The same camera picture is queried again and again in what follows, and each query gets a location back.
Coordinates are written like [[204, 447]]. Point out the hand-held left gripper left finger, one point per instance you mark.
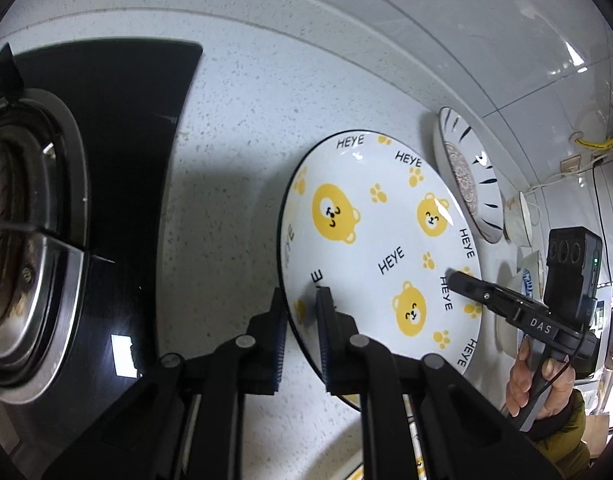
[[279, 350]]

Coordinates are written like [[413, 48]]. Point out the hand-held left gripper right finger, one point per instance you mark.
[[324, 340]]

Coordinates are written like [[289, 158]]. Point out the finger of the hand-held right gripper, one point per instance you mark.
[[474, 287]]

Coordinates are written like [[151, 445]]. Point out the yellow bear print plate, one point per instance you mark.
[[376, 220]]

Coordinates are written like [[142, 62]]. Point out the person's right forearm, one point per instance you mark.
[[571, 440]]

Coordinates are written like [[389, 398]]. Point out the person's right hand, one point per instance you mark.
[[516, 385]]

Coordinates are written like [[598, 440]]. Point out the white bowl with blue print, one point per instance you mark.
[[534, 270]]

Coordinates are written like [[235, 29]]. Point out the blue patterned bowl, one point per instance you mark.
[[506, 340]]

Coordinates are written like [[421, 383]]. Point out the white bowl with brown rim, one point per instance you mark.
[[516, 220]]

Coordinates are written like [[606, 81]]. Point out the black striped white plate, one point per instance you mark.
[[466, 175]]

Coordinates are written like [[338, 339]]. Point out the light wooden board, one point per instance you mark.
[[596, 435]]

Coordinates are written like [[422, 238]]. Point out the black glass gas stove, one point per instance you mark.
[[131, 160]]

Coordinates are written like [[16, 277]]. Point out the black pan support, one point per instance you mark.
[[4, 80]]

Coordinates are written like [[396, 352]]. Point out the beige wall socket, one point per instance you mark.
[[570, 165]]

